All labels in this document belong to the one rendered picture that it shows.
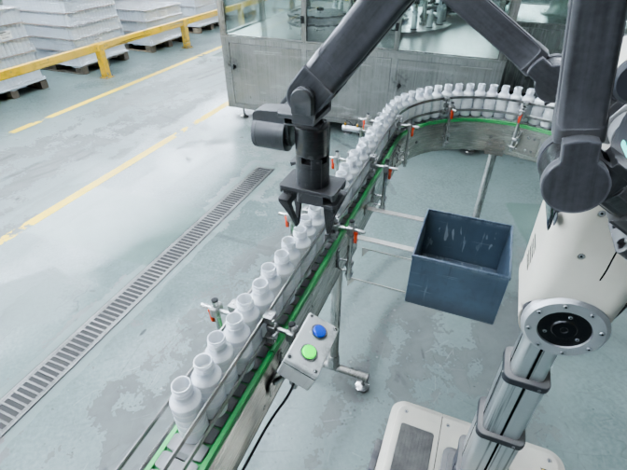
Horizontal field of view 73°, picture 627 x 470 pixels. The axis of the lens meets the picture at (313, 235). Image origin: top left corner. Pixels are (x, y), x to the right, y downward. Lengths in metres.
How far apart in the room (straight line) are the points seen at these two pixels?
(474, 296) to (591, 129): 1.00
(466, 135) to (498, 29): 1.55
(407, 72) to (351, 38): 3.70
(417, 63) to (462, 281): 3.03
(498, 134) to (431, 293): 1.25
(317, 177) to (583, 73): 0.38
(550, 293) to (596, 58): 0.49
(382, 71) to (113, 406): 3.49
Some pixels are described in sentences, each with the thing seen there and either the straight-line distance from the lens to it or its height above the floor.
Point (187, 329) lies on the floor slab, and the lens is 2.55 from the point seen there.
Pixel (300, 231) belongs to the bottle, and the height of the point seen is 1.14.
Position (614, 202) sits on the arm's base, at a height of 1.56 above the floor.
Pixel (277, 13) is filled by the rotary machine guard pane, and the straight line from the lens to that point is 4.65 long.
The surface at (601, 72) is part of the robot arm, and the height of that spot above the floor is 1.71.
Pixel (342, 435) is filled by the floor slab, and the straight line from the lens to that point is 2.11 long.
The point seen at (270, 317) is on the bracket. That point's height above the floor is 1.12.
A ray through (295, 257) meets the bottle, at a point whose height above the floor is 1.12.
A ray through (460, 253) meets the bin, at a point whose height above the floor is 0.78.
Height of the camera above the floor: 1.85
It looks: 36 degrees down
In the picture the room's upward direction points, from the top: straight up
